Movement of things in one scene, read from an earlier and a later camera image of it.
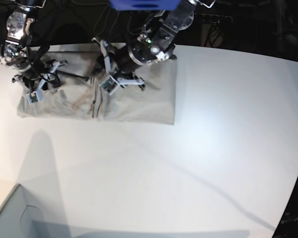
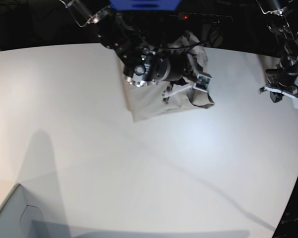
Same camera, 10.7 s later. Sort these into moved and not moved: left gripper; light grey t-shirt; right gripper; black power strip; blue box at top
Moved: left gripper; light grey t-shirt; right gripper
Not moved: blue box at top; black power strip
